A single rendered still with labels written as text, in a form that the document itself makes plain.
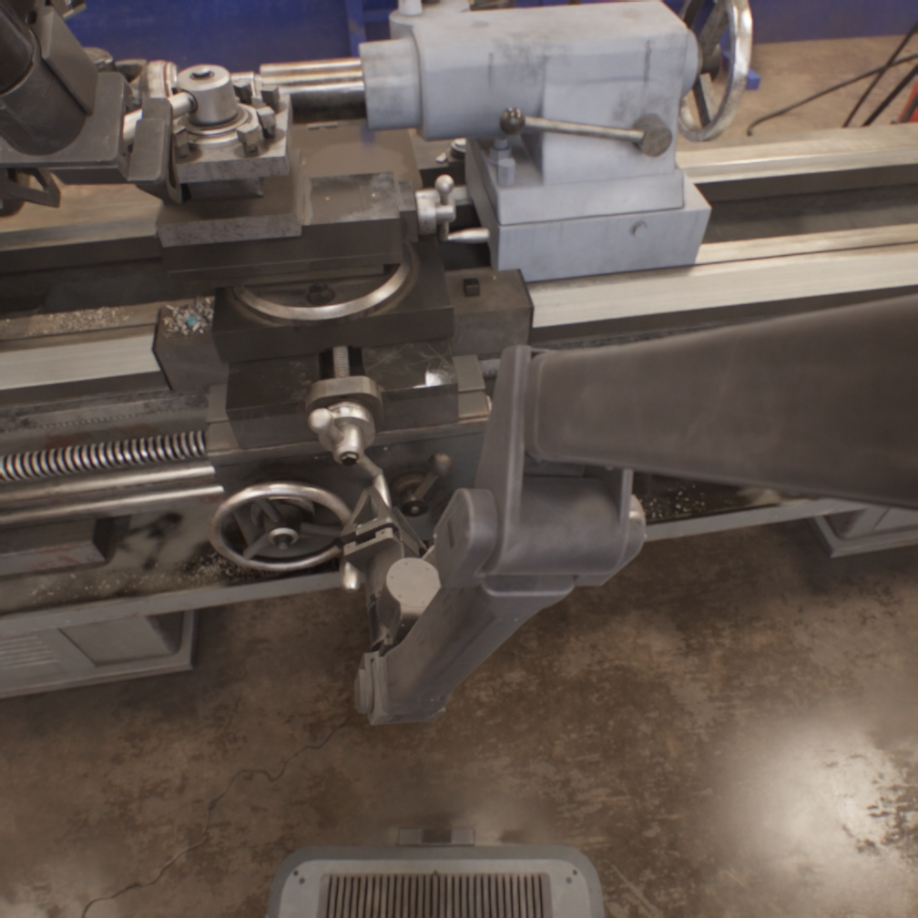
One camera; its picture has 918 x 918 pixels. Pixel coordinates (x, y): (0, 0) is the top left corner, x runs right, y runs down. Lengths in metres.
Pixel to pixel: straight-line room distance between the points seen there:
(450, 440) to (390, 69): 0.51
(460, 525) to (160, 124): 0.35
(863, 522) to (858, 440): 1.74
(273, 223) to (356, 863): 0.96
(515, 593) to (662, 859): 1.18
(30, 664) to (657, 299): 1.47
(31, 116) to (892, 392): 0.48
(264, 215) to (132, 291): 0.60
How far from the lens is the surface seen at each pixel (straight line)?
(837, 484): 0.21
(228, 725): 1.66
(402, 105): 1.07
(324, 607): 1.72
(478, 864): 1.25
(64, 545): 1.42
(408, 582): 0.69
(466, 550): 0.37
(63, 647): 1.70
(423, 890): 1.25
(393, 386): 0.90
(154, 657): 1.73
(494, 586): 0.42
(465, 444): 1.00
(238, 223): 0.89
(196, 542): 1.40
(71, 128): 0.54
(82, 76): 0.55
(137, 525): 1.47
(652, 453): 0.27
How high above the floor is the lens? 1.50
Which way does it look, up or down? 50 degrees down
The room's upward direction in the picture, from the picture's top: 1 degrees counter-clockwise
